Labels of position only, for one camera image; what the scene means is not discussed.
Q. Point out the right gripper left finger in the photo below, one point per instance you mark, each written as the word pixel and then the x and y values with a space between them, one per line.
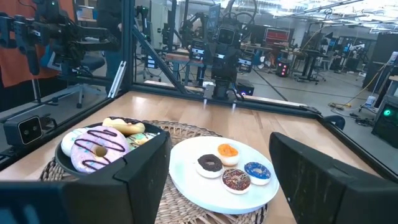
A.
pixel 143 186

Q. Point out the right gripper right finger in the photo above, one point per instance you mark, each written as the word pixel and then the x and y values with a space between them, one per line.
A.
pixel 304 186

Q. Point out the large green drizzled donut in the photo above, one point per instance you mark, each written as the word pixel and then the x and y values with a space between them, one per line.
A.
pixel 138 140

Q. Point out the small blue sprinkled donut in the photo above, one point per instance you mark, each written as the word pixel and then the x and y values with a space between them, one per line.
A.
pixel 250 171

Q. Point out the large chocolate glazed donut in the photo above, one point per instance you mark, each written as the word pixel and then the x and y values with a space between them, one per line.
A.
pixel 124 127

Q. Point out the small plain chocolate donut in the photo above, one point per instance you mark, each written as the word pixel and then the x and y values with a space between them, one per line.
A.
pixel 203 169

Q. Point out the large pink drizzled donut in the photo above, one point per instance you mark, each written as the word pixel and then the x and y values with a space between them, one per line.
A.
pixel 87 155

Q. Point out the small chocolate sprinkled donut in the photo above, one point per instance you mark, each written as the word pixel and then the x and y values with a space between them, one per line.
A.
pixel 228 183

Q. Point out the small orange iced donut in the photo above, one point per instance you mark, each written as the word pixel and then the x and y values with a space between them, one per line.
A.
pixel 228 151

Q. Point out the large white iced donut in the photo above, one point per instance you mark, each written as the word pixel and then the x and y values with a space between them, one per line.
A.
pixel 70 141

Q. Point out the background black robot arm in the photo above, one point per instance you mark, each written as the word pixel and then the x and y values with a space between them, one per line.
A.
pixel 93 34

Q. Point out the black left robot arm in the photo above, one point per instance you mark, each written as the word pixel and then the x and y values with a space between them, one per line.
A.
pixel 223 90

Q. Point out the black computer tower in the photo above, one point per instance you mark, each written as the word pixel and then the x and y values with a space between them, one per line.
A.
pixel 245 88

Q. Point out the wooden workbench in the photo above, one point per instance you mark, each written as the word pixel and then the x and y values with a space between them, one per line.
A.
pixel 177 57

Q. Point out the blue computer monitor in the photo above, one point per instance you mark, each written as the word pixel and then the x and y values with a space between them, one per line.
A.
pixel 214 17

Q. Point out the white round plate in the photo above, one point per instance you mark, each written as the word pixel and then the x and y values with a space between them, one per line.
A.
pixel 192 193

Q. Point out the dark round plate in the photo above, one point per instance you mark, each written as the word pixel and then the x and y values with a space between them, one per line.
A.
pixel 154 127

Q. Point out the red screen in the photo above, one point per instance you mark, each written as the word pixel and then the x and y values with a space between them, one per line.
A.
pixel 278 35

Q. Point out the round woven placemat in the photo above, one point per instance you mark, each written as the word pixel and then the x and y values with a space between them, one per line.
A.
pixel 186 130

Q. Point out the black standing desk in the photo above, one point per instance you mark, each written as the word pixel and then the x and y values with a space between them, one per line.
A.
pixel 308 53

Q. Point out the green lit computer tower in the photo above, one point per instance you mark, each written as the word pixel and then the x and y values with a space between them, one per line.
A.
pixel 387 124

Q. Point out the white bottle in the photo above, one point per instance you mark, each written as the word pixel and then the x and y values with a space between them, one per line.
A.
pixel 370 101

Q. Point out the office chair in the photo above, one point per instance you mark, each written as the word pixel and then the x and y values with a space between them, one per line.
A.
pixel 93 62

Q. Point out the cardboard box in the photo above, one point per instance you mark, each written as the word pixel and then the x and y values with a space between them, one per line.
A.
pixel 84 13

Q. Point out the black cabinet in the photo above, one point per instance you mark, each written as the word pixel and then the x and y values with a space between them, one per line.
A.
pixel 385 46

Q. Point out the orange panel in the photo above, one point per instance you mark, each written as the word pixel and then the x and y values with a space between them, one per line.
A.
pixel 12 68

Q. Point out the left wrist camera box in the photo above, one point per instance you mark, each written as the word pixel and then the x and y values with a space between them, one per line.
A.
pixel 226 36

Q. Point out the black aluminium table frame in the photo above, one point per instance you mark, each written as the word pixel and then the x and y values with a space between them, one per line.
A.
pixel 128 46

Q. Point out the silver frame bracket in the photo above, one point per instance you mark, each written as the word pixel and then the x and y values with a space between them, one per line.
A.
pixel 117 77

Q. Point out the grey table-level camera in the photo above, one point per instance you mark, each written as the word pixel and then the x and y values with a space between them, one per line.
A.
pixel 29 130

